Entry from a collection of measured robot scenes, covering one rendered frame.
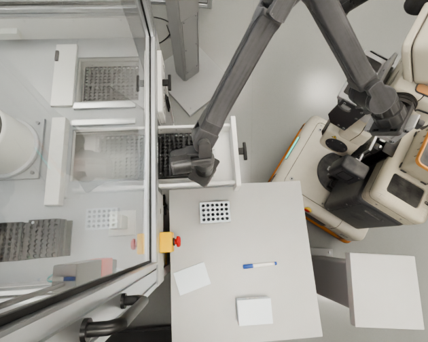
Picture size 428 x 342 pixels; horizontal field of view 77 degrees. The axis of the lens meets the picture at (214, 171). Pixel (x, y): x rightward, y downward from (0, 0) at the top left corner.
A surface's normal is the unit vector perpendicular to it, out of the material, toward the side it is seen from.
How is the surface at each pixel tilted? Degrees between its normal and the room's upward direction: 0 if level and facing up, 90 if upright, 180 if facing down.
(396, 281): 0
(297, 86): 0
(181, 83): 0
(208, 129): 46
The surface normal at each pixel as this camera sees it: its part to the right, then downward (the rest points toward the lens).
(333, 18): 0.11, 0.58
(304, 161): 0.05, -0.25
